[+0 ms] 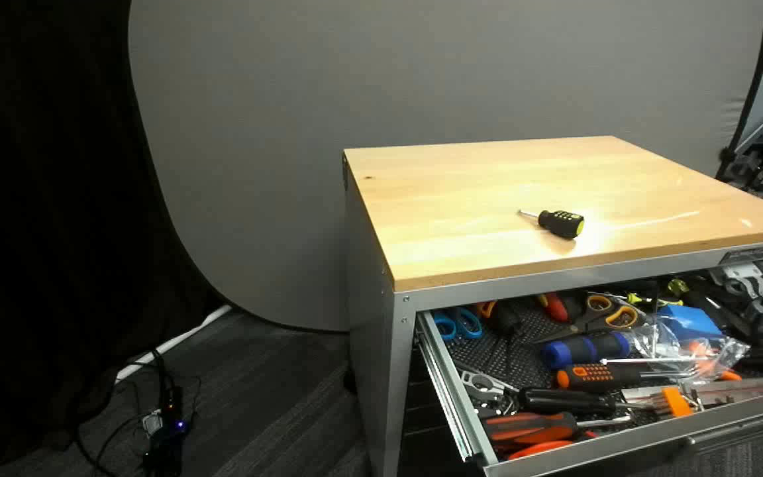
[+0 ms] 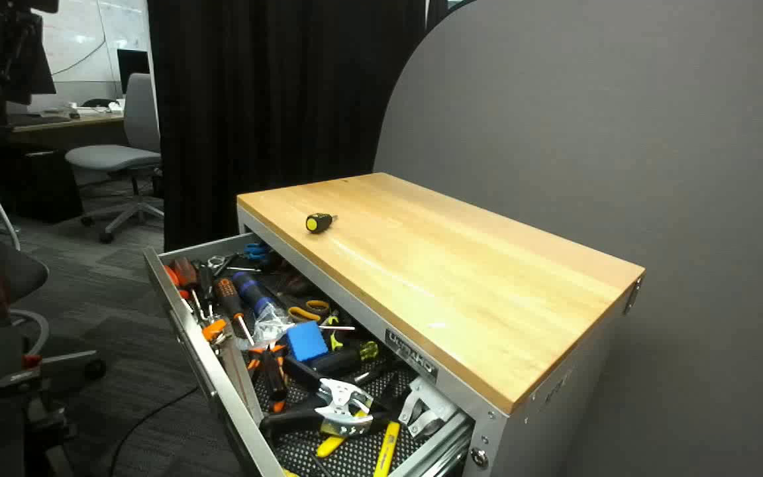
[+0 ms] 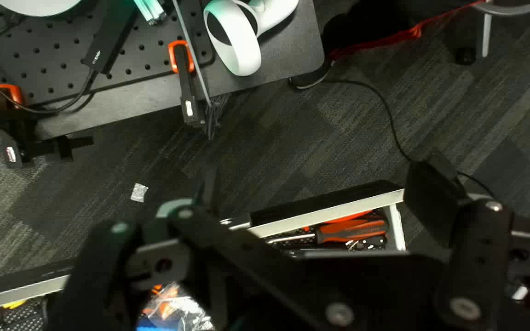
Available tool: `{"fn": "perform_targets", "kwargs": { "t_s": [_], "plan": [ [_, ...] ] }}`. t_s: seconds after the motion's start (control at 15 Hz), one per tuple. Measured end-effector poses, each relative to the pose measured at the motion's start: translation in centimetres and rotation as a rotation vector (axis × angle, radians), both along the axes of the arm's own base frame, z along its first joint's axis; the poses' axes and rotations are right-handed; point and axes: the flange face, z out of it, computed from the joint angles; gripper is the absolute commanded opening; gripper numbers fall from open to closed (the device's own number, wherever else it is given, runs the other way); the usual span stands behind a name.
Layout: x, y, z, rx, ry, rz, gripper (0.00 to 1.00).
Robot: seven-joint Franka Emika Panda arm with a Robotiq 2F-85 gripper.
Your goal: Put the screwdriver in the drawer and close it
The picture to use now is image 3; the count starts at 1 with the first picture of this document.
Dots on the teal metal piece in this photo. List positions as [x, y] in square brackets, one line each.
[149, 11]

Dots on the black perforated breadboard table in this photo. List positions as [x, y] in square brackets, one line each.
[45, 55]

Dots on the orange black bar clamp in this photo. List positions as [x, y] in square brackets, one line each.
[188, 103]
[17, 121]

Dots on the white VR controller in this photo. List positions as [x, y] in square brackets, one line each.
[247, 57]

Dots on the small white label sticker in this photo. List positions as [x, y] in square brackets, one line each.
[140, 191]

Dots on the white stand leg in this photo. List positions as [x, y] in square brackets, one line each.
[486, 33]

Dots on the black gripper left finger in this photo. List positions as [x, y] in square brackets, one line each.
[92, 281]

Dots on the white round object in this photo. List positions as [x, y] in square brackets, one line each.
[37, 5]

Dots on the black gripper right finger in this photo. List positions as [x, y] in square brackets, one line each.
[473, 263]

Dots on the clear plastic parts bag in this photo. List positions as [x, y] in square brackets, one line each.
[170, 309]

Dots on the black caster wheel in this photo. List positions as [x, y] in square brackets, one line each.
[464, 55]

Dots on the black adapter box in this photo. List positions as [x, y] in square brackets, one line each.
[109, 37]

